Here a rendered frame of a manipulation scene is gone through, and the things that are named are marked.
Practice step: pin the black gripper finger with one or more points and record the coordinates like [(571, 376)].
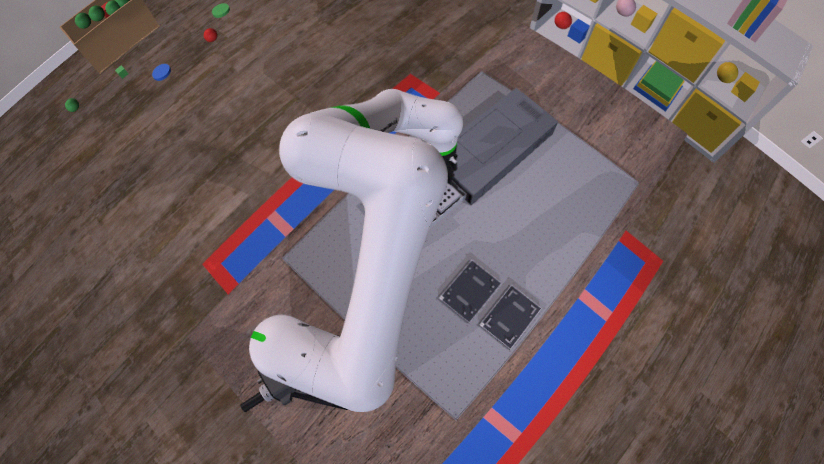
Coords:
[(452, 169)]

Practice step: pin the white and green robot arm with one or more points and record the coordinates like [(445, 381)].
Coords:
[(400, 181)]

